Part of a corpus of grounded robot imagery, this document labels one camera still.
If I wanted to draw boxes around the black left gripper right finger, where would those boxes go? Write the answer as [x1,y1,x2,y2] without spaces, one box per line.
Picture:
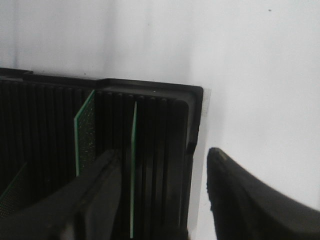
[207,147,320,240]

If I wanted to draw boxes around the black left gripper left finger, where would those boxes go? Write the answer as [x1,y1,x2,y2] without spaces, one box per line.
[0,150,122,240]

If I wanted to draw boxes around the green perforated circuit board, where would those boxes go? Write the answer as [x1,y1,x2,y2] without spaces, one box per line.
[74,90,96,176]
[0,163,30,219]
[129,102,137,240]

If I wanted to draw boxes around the black slotted board rack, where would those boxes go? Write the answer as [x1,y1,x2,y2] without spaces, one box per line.
[0,68,203,240]

